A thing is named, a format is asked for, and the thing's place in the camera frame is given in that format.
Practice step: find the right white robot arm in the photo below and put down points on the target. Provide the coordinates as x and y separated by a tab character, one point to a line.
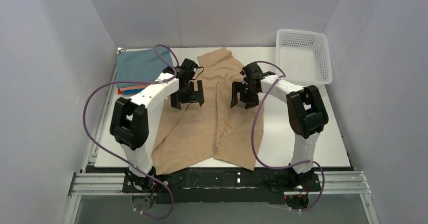
307	117

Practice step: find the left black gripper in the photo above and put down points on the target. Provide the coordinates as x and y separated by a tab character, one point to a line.
187	97

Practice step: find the folded blue t shirt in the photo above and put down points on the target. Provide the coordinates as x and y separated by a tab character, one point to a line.
132	91

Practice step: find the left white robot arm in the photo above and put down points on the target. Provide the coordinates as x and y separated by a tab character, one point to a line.
130	120

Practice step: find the folded grey-blue t shirt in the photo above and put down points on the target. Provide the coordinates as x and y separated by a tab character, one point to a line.
141	65

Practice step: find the folded pink t shirt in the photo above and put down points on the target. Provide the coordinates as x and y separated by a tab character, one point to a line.
134	87

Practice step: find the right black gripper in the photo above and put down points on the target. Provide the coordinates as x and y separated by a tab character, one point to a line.
245	94

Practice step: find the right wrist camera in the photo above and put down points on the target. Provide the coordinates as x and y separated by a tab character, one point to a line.
253	72

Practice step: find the white plastic basket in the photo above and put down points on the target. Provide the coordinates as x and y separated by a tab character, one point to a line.
304	56

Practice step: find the beige t shirt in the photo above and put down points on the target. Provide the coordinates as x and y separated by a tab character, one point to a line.
193	134

